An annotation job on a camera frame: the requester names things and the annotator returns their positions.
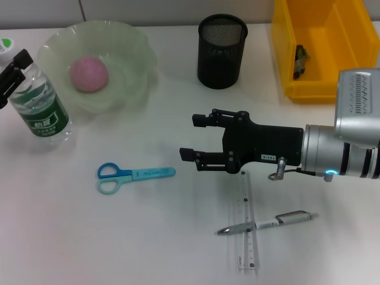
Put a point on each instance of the pink peach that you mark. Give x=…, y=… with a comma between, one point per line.
x=89, y=74

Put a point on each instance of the green plastic wrapper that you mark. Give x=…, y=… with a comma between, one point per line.
x=300, y=59

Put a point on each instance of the transparent ruler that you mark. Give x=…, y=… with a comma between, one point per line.
x=248, y=249

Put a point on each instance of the silver white pen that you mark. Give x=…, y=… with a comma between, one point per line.
x=267, y=224

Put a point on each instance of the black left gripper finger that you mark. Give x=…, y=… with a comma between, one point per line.
x=15, y=77

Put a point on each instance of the yellow plastic bin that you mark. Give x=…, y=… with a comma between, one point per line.
x=341, y=44

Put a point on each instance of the green glass fruit plate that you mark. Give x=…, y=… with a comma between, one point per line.
x=127, y=44

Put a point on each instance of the blue scissors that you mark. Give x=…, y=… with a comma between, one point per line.
x=148, y=172

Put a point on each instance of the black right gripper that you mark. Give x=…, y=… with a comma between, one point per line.
x=267, y=142

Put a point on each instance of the black mesh cup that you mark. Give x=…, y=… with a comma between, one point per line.
x=221, y=65

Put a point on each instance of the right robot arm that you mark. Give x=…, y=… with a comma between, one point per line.
x=323, y=151

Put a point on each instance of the clear bottle green label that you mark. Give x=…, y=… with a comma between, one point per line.
x=41, y=112

